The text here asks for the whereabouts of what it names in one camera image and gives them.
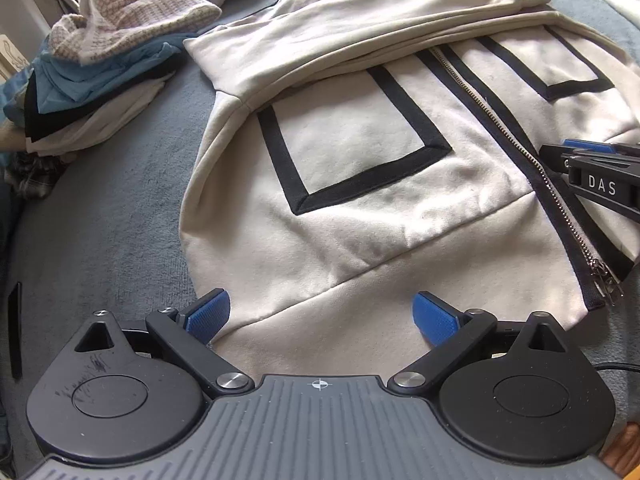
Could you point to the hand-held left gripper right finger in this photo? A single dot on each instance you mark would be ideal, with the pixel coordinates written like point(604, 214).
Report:
point(435, 317)

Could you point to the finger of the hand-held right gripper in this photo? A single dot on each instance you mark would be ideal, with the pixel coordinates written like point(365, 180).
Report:
point(592, 147)
point(556, 157)

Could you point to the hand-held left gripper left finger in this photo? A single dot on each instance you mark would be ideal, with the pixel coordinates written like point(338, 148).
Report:
point(210, 312)

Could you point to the beige zip jacket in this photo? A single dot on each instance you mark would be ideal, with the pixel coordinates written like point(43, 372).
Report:
point(350, 160)

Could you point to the white fluffy towel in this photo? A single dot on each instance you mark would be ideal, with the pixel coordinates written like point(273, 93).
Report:
point(622, 2)

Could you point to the white garment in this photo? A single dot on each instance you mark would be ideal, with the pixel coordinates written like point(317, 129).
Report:
point(90, 130)

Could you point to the plaid cloth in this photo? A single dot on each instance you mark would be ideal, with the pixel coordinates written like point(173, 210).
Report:
point(30, 175)

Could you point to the black garment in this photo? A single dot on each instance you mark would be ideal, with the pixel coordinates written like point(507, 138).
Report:
point(35, 120)

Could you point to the pink white knitted sweater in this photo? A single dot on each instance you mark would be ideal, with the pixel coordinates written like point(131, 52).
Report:
point(125, 15)

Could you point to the cream carved headboard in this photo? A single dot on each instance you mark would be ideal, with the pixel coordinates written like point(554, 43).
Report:
point(12, 57)

